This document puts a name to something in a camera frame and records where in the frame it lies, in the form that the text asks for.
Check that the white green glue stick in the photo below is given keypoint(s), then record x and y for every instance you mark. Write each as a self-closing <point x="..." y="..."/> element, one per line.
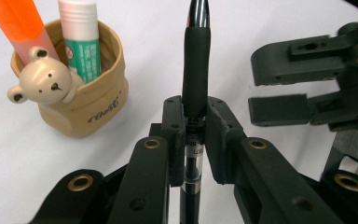
<point x="80" y="37"/>

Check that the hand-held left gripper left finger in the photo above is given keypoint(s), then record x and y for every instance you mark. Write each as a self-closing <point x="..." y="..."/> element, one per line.
<point x="146" y="180"/>

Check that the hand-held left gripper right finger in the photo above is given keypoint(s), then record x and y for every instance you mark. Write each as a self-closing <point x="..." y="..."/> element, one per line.
<point x="261" y="174"/>

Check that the orange highlighter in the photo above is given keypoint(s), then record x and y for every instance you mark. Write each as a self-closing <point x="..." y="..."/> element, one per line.
<point x="21" y="25"/>

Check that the black pen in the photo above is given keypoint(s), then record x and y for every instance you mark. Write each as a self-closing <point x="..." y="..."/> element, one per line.
<point x="195" y="71"/>

